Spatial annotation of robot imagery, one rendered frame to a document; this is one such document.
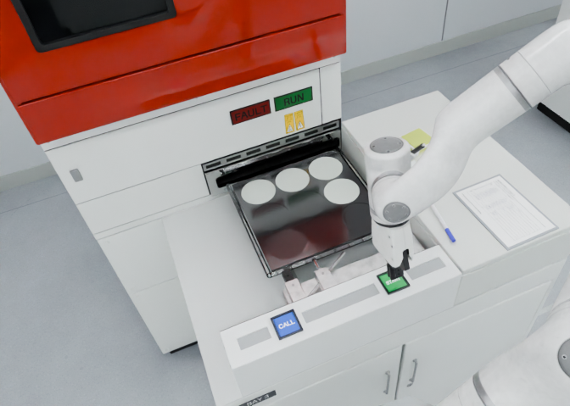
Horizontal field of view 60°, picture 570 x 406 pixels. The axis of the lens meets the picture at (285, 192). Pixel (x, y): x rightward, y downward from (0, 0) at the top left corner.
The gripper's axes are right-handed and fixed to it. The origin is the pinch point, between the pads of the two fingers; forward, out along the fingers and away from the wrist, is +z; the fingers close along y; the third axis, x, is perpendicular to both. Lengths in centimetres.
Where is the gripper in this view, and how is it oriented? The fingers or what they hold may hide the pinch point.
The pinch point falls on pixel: (394, 269)
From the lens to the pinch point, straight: 112.7
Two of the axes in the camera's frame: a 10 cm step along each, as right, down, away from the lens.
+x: 9.3, -3.3, 1.9
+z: 1.7, 8.1, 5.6
